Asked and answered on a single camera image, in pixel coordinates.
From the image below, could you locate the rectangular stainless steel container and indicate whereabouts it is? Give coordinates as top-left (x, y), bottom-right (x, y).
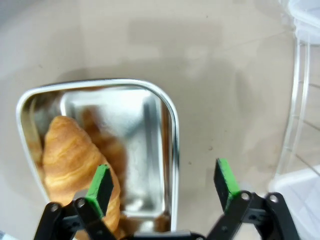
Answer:
top-left (16, 78), bottom-right (181, 240)

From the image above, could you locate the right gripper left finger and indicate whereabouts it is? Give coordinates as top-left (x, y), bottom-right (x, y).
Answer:
top-left (33, 164), bottom-right (121, 240)

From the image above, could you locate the golden croissant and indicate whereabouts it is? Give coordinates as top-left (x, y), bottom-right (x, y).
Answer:
top-left (42, 115), bottom-right (123, 234)

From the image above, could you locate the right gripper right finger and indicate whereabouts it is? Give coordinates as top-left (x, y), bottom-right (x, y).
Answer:
top-left (206, 157), bottom-right (301, 240)

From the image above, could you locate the clear plastic snap lid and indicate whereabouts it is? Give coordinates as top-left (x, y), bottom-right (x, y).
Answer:
top-left (268, 166), bottom-right (320, 240)
top-left (286, 0), bottom-right (320, 46)

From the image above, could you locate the metal wire rack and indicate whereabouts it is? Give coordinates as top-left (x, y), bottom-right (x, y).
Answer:
top-left (281, 42), bottom-right (320, 176)

